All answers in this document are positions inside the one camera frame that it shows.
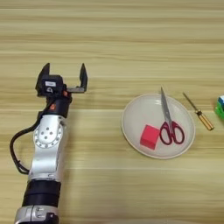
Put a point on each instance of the black box with white label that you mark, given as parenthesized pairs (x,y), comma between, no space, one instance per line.
(52,84)

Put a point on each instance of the red cube block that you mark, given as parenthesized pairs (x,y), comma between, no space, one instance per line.
(149,137)

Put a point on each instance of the multicoloured puzzle cube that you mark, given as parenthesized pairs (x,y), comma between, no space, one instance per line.
(220,108)

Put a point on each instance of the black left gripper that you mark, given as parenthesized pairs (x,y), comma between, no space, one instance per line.
(59,105)

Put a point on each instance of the beige round plate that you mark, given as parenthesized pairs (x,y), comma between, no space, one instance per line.
(140,113)

